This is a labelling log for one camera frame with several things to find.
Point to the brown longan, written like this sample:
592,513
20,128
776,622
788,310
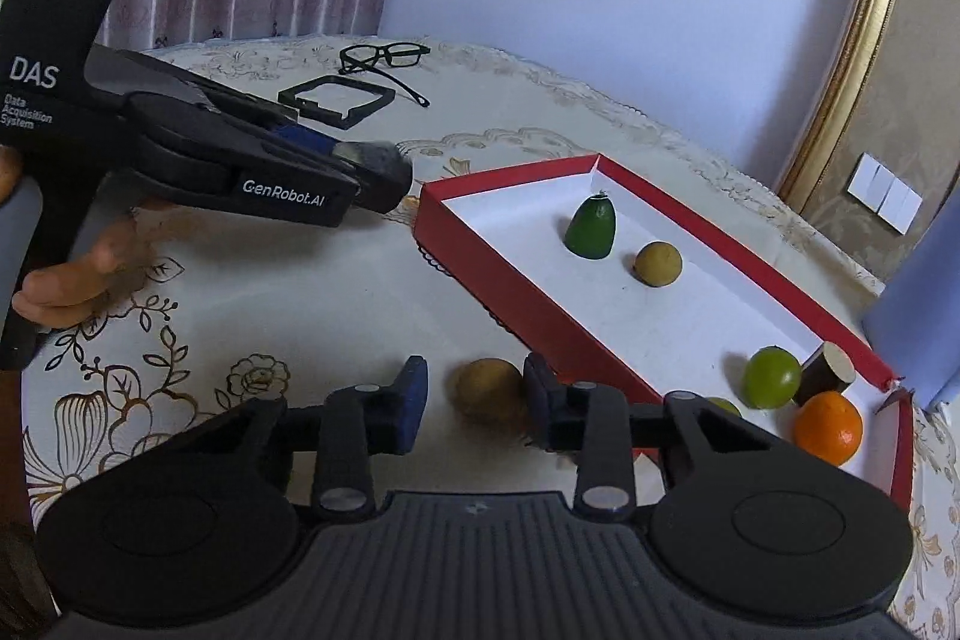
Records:
489,392
658,265

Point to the orange mandarin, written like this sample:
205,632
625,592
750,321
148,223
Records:
829,430

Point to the gold wall moulding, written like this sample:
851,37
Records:
862,10

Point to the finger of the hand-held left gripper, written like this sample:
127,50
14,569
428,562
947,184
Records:
285,190
300,139

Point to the pointed dark green fruit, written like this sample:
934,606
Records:
591,231

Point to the red cardboard box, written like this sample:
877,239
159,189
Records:
675,325

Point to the black square frame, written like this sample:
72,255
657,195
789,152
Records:
296,100

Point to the dark brown cylinder piece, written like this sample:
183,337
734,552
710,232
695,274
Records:
821,370

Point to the blue electric kettle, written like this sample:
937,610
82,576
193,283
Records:
919,310

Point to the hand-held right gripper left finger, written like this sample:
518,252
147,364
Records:
412,407

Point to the white wall switch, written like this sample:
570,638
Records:
885,194

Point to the person's left hand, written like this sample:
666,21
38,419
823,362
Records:
67,291

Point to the round green fruit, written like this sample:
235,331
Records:
724,406
771,377

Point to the black eyeglasses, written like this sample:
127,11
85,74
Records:
390,55

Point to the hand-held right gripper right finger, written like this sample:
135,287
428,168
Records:
540,407

